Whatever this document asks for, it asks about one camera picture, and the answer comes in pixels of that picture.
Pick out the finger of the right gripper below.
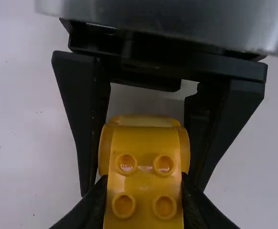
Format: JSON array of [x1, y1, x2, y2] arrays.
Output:
[[51, 50, 111, 198]]

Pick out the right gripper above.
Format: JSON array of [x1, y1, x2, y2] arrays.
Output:
[[58, 17, 269, 189]]

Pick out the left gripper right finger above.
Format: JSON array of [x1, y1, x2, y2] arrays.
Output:
[[180, 172, 228, 229]]

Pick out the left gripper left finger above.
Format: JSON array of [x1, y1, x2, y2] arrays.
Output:
[[50, 175, 109, 229]]

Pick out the yellow toy car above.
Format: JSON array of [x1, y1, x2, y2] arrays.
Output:
[[97, 114, 191, 229]]

